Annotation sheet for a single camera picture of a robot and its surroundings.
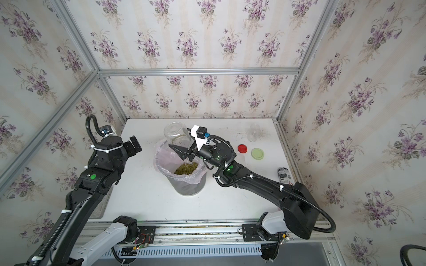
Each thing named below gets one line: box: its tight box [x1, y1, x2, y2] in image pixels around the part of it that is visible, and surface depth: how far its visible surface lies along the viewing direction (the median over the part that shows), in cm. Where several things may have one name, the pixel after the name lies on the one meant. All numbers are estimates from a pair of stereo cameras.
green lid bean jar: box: [163, 121, 195, 148], surface depth 59 cm
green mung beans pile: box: [174, 162, 199, 176], surface depth 94 cm
